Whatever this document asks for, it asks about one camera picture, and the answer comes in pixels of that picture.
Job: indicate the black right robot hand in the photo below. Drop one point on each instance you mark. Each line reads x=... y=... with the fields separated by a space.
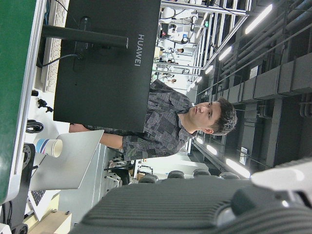
x=170 y=207

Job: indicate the man in patterned shirt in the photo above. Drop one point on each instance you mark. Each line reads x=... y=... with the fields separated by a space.
x=165 y=122

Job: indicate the silver laptop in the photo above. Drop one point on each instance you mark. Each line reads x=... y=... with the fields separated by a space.
x=73 y=158

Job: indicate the striped paper cup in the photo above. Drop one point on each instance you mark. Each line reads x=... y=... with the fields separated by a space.
x=47 y=146

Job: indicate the black Huawei monitor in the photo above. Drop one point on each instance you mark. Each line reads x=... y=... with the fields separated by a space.
x=102 y=85

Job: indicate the black round flange plate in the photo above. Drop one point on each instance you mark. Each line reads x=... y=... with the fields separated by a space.
x=28 y=156

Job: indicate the white keyboard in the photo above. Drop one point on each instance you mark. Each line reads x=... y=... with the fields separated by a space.
x=52 y=61

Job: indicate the green conveyor belt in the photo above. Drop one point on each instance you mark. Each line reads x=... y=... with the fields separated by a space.
x=12 y=73

